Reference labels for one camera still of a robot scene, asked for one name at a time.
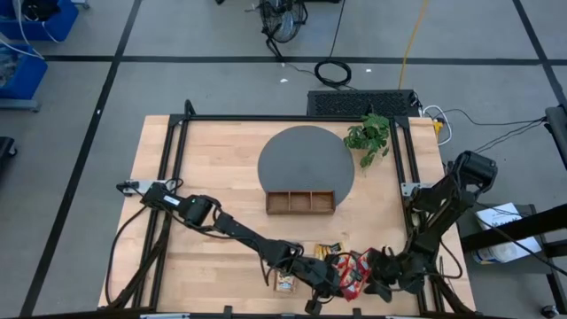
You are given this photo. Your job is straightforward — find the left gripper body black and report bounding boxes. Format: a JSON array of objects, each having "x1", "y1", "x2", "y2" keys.
[{"x1": 290, "y1": 254, "x2": 346, "y2": 300}]

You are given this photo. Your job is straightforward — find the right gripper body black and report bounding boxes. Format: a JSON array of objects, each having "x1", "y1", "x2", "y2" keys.
[{"x1": 364, "y1": 246, "x2": 408, "y2": 305}]

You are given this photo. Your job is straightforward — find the red strawberry tea bag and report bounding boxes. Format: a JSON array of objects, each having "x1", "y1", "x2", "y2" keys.
[
  {"x1": 353, "y1": 247, "x2": 375, "y2": 284},
  {"x1": 335, "y1": 253, "x2": 362, "y2": 303}
]

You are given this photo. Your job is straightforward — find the beige vanilla cinnamon tea bag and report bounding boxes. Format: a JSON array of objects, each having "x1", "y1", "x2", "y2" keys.
[{"x1": 274, "y1": 271, "x2": 297, "y2": 294}]

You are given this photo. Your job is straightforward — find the wooden three-compartment tray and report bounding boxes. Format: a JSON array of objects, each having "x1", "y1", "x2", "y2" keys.
[{"x1": 265, "y1": 190, "x2": 337, "y2": 216}]

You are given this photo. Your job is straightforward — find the grey round placemat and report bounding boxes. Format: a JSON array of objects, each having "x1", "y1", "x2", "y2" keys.
[{"x1": 257, "y1": 125, "x2": 356, "y2": 207}]

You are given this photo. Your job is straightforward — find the white paper booklet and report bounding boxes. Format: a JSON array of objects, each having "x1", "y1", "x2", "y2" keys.
[{"x1": 471, "y1": 202, "x2": 544, "y2": 266}]

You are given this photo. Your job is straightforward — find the green leafy plant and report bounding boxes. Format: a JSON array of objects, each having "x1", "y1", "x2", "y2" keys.
[{"x1": 343, "y1": 113, "x2": 392, "y2": 169}]

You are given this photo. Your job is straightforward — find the black beam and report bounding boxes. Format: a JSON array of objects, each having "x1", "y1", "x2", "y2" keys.
[{"x1": 460, "y1": 204, "x2": 567, "y2": 253}]

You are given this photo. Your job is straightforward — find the black perforated computer case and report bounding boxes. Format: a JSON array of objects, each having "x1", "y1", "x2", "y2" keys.
[{"x1": 307, "y1": 89, "x2": 421, "y2": 119}]

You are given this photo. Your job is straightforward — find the black floor fan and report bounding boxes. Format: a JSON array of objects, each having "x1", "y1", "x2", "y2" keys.
[{"x1": 258, "y1": 0, "x2": 310, "y2": 62}]

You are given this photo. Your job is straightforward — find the blue plastic bin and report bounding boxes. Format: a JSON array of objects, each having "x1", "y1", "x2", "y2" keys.
[
  {"x1": 0, "y1": 43, "x2": 49, "y2": 101},
  {"x1": 0, "y1": 0, "x2": 80, "y2": 43}
]

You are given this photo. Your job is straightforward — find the white cable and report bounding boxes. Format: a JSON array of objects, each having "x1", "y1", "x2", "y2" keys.
[{"x1": 420, "y1": 105, "x2": 454, "y2": 147}]

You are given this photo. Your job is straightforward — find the black aluminium table frame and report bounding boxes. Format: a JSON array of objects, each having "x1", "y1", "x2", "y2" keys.
[{"x1": 105, "y1": 99, "x2": 478, "y2": 318}]

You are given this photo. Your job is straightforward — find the black looping base cable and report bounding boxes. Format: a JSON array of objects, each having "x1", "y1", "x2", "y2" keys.
[{"x1": 105, "y1": 206, "x2": 150, "y2": 307}]

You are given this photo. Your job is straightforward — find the coiled black cable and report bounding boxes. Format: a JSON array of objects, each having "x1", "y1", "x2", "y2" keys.
[{"x1": 313, "y1": 0, "x2": 353, "y2": 89}]

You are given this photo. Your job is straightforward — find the yellow cable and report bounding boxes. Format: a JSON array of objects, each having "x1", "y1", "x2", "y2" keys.
[{"x1": 397, "y1": 0, "x2": 430, "y2": 90}]

